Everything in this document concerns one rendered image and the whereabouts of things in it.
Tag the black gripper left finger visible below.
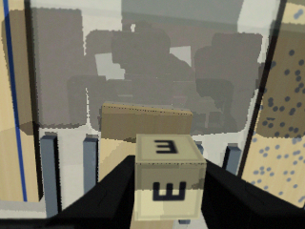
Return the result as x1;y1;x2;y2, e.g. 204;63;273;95
0;155;135;229

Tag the light wooden strip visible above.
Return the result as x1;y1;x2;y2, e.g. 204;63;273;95
99;103;193;229

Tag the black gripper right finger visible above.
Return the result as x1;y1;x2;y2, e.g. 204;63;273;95
201;158;305;229

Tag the beige cube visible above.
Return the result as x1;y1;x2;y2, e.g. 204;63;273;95
134;135;207;220

